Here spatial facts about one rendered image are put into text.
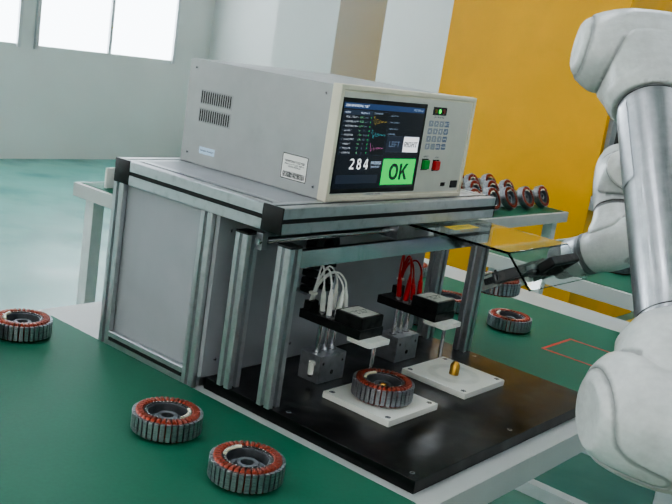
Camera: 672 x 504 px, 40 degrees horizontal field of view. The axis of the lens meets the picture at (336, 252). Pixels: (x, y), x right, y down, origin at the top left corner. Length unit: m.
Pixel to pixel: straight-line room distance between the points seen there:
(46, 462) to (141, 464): 0.13
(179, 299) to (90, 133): 7.39
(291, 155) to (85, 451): 0.62
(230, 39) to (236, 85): 7.87
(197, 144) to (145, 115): 7.58
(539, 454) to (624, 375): 0.61
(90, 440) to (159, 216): 0.47
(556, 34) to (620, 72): 3.95
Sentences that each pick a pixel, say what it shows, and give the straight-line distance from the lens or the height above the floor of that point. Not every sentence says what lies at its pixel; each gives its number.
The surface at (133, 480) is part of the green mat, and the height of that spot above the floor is 0.75.
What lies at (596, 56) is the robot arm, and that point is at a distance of 1.46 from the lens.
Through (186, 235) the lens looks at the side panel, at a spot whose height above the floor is 1.01.
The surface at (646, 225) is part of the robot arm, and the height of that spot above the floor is 1.21.
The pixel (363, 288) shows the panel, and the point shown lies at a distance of 1.97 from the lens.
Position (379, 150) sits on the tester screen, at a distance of 1.70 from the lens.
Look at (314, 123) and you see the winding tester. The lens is 1.63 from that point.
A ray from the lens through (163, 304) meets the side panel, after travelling 1.74.
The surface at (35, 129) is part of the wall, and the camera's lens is 8.73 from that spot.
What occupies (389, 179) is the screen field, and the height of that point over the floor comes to 1.15.
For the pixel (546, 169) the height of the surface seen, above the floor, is 0.89.
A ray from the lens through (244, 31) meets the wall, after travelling 9.50.
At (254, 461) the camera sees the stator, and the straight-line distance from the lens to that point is 1.39.
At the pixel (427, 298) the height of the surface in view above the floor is 0.92.
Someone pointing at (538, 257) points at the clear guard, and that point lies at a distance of 1.79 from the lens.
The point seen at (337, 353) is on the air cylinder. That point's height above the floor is 0.82.
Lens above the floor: 1.38
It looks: 12 degrees down
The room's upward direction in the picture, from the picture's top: 9 degrees clockwise
